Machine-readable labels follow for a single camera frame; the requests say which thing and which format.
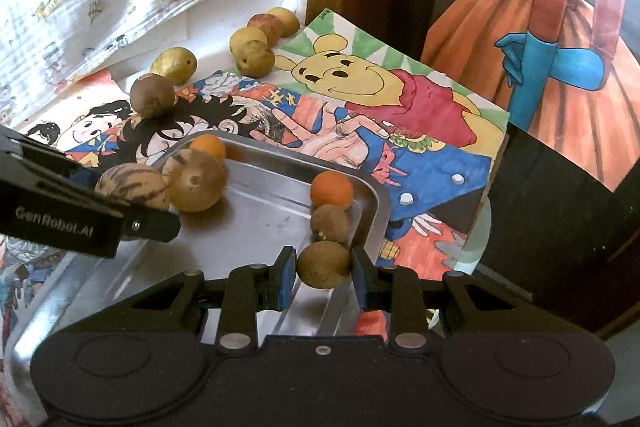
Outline tan round fruit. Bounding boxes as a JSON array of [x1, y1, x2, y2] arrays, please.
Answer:
[[162, 149, 228, 212]]

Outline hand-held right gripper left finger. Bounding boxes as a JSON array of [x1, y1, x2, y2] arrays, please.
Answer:
[[90, 246, 296, 354]]

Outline yellow lemon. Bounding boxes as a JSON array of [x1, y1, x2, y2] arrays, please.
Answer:
[[229, 26, 268, 58]]

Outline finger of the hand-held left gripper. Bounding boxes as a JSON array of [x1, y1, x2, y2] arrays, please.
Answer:
[[119, 205, 182, 244], [0, 126, 101, 192]]

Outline yellow oval fruit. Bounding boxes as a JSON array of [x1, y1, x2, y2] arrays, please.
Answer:
[[150, 47, 197, 85]]

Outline brown kiwi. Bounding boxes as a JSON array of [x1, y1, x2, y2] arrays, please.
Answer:
[[130, 74, 177, 118]]

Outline reddish round fruit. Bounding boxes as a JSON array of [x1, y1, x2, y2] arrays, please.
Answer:
[[248, 13, 284, 48]]

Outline small yellow fruit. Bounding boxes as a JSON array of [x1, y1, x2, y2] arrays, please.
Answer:
[[267, 7, 301, 38]]

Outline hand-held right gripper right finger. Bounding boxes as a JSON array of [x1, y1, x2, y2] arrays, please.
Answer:
[[351, 248, 566, 354]]

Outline blotchy yellow pear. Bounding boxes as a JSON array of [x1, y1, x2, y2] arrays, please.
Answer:
[[236, 43, 277, 78]]

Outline small brown fruit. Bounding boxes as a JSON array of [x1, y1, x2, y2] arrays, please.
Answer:
[[297, 241, 353, 289], [310, 204, 352, 243]]

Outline small orange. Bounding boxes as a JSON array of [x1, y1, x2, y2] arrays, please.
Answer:
[[189, 134, 227, 160], [310, 172, 354, 209]]

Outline striped pepino melon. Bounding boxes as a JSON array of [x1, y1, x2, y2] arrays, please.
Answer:
[[94, 162, 172, 242]]

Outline pale green plastic stool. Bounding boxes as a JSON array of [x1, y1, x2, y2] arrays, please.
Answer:
[[452, 199, 494, 270]]

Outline metal tray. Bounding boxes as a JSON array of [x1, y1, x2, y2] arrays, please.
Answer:
[[0, 133, 392, 413]]

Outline wall poster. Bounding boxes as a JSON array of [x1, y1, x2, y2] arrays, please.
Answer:
[[420, 0, 640, 194]]

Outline yellow bear drawing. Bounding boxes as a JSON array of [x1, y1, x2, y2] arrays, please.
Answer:
[[270, 8, 511, 150]]

